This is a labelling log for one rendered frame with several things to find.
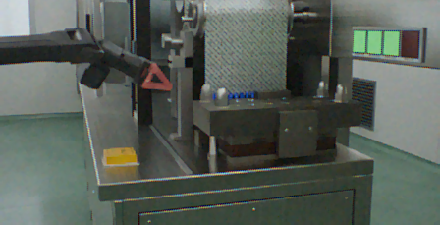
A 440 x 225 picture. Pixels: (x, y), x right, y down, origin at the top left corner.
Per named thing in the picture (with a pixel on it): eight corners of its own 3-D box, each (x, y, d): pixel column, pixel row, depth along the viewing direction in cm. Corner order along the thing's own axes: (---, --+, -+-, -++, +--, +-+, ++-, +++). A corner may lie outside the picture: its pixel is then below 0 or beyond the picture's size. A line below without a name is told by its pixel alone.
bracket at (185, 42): (168, 137, 140) (166, 31, 135) (190, 136, 142) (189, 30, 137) (171, 140, 135) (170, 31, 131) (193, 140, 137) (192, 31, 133)
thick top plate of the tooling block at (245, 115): (192, 123, 125) (192, 99, 124) (328, 115, 137) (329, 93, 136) (209, 136, 110) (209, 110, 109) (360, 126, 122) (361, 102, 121)
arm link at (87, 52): (85, 48, 110) (74, 28, 115) (63, 86, 114) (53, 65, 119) (127, 61, 119) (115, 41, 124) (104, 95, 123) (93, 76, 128)
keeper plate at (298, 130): (275, 156, 116) (276, 111, 114) (312, 152, 119) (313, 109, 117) (279, 158, 113) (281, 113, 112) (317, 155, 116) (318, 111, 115)
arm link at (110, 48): (99, 40, 116) (102, 32, 121) (86, 63, 118) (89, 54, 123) (125, 55, 118) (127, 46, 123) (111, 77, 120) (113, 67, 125)
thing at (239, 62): (204, 101, 130) (204, 31, 127) (284, 97, 136) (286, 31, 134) (205, 101, 129) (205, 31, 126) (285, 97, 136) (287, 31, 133)
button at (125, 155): (103, 158, 117) (103, 148, 117) (133, 156, 119) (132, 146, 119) (106, 166, 110) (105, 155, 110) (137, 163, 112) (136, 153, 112)
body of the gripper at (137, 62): (138, 84, 119) (112, 71, 116) (134, 81, 128) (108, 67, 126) (151, 62, 119) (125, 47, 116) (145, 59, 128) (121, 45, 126)
